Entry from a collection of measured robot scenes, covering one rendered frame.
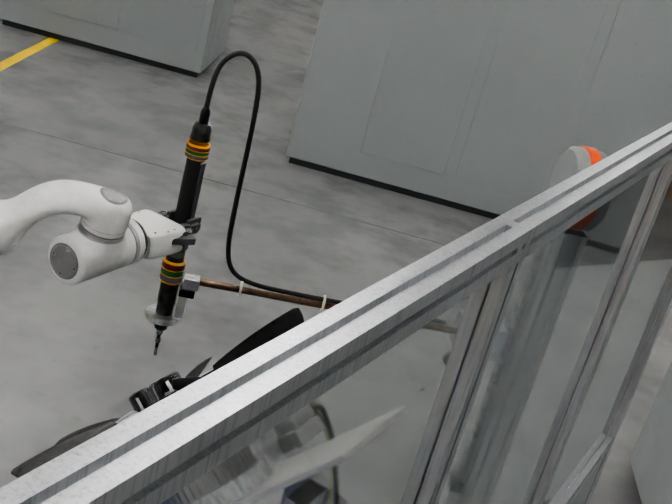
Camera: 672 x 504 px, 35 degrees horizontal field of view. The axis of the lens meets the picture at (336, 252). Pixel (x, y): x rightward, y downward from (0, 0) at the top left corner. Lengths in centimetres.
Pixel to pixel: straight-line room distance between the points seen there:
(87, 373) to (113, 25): 517
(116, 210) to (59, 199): 9
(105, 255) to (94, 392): 276
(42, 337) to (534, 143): 398
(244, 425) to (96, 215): 103
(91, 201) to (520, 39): 582
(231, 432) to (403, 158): 685
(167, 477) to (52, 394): 379
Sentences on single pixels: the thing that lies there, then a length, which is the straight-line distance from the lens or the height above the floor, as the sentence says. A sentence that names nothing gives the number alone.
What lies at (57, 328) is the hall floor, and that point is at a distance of 492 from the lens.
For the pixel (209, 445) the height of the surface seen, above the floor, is 203.
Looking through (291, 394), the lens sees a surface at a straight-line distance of 79.
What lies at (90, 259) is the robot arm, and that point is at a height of 167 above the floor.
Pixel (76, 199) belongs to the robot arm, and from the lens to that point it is 173.
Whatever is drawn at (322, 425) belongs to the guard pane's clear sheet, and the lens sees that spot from 92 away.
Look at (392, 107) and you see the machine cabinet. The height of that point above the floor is 61.
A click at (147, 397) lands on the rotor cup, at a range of 224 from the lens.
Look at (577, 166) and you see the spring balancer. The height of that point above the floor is 193.
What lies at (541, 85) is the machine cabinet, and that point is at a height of 103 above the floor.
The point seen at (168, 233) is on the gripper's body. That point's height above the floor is 167.
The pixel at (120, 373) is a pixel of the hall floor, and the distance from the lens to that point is 466.
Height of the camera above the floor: 243
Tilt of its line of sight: 22 degrees down
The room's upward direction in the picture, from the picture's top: 15 degrees clockwise
